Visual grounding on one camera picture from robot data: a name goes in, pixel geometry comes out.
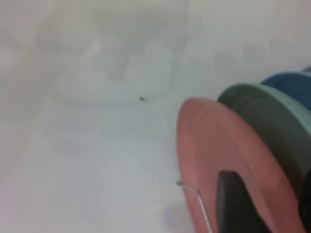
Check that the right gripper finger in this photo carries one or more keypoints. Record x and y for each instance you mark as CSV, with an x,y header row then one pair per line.
x,y
233,206

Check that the pink round plate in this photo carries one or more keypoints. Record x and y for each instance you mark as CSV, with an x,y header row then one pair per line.
x,y
206,145

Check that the green round plate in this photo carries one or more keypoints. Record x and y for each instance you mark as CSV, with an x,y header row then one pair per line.
x,y
267,109

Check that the blue round plate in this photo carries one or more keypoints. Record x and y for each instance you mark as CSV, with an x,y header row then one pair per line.
x,y
291,82

